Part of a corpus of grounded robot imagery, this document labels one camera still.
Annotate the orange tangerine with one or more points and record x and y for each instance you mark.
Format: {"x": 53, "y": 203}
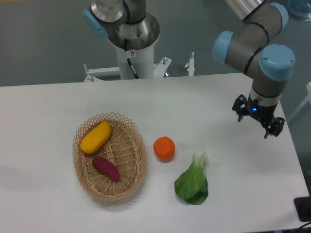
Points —
{"x": 164, "y": 149}

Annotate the white frame at right edge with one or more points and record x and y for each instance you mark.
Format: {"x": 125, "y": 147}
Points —
{"x": 302, "y": 107}

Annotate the white levelling foot bracket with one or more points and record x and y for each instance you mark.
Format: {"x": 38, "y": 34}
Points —
{"x": 190, "y": 66}

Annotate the green bok choy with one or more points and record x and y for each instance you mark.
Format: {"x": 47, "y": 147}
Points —
{"x": 192, "y": 185}

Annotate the black device at table edge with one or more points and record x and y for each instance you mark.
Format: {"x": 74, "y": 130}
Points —
{"x": 303, "y": 208}

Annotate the purple sweet potato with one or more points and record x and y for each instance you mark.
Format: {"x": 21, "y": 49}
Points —
{"x": 105, "y": 167}

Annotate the yellow mango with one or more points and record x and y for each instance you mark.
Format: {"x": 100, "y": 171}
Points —
{"x": 96, "y": 138}

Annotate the woven wicker basket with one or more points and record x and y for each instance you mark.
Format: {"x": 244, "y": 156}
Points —
{"x": 124, "y": 149}

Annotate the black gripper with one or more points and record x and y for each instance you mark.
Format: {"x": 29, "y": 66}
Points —
{"x": 262, "y": 110}

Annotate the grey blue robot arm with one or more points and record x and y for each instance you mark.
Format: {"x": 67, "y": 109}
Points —
{"x": 249, "y": 51}

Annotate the blue bag in corner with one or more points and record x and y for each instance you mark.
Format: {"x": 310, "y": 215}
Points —
{"x": 300, "y": 9}

